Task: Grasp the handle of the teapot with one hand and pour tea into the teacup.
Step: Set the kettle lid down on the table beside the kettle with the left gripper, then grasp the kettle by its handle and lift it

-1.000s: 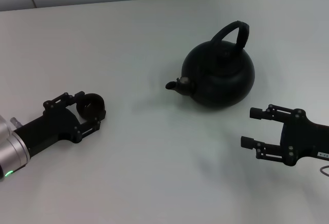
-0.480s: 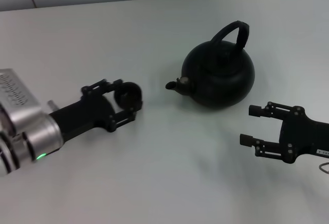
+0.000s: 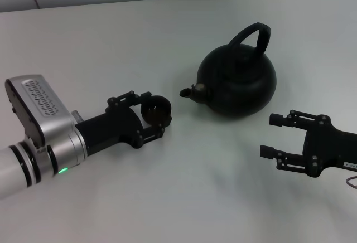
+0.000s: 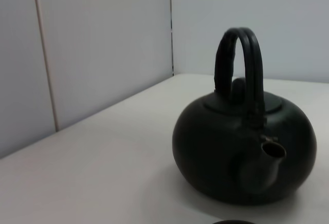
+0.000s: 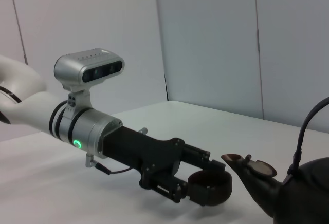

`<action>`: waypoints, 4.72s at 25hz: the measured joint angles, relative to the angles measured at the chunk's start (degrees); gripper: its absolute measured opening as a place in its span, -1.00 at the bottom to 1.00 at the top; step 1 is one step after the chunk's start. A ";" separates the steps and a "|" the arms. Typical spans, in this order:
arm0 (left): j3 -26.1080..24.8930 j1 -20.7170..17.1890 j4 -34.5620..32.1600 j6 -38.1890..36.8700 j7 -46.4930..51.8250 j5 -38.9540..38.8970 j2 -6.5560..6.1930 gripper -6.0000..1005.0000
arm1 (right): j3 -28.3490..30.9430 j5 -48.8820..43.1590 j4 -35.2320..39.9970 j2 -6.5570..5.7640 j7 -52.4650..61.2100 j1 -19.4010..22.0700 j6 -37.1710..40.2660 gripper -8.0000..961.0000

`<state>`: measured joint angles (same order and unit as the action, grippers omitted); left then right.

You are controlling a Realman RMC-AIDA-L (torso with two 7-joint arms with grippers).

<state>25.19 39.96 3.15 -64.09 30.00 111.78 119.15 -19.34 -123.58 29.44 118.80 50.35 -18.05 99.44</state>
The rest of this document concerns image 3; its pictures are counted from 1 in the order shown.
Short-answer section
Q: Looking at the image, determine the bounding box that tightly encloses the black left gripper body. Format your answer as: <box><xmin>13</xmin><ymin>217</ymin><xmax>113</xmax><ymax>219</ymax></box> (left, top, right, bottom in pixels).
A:
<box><xmin>74</xmin><ymin>104</ymin><xmax>146</xmax><ymax>156</ymax></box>

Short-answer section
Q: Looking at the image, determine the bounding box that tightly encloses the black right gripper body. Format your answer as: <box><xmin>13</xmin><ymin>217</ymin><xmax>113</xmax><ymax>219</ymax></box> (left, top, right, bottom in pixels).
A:
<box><xmin>302</xmin><ymin>114</ymin><xmax>357</xmax><ymax>178</ymax></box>

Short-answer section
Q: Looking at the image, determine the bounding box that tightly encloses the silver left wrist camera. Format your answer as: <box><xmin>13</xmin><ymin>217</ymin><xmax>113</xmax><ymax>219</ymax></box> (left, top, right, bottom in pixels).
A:
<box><xmin>4</xmin><ymin>74</ymin><xmax>76</xmax><ymax>148</ymax></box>

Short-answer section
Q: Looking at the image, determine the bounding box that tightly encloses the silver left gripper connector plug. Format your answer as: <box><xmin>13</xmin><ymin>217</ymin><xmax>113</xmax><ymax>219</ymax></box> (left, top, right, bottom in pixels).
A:
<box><xmin>71</xmin><ymin>110</ymin><xmax>85</xmax><ymax>123</ymax></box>

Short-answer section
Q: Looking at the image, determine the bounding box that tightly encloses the thin dark right gripper cable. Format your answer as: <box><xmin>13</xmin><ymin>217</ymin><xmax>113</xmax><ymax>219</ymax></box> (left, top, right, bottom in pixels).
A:
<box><xmin>345</xmin><ymin>175</ymin><xmax>357</xmax><ymax>190</ymax></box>

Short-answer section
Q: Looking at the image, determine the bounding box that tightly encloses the small dark teacup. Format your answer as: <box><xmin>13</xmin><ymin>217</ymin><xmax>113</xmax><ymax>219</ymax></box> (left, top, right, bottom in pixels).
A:
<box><xmin>141</xmin><ymin>95</ymin><xmax>172</xmax><ymax>124</ymax></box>

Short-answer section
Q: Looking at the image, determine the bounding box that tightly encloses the black cast iron teapot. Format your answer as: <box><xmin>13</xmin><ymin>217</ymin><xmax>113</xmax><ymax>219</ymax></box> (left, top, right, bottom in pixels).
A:
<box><xmin>179</xmin><ymin>22</ymin><xmax>278</xmax><ymax>120</ymax></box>

